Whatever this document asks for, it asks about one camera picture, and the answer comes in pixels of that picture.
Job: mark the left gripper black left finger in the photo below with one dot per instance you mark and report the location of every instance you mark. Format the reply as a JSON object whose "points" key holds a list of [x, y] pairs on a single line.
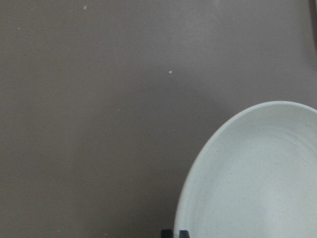
{"points": [[168, 233]]}

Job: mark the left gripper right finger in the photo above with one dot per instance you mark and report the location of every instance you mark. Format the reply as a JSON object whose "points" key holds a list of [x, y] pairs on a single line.
{"points": [[184, 234]]}

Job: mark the cream round plate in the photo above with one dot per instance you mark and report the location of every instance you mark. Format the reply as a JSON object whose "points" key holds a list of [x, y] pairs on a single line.
{"points": [[256, 177]]}

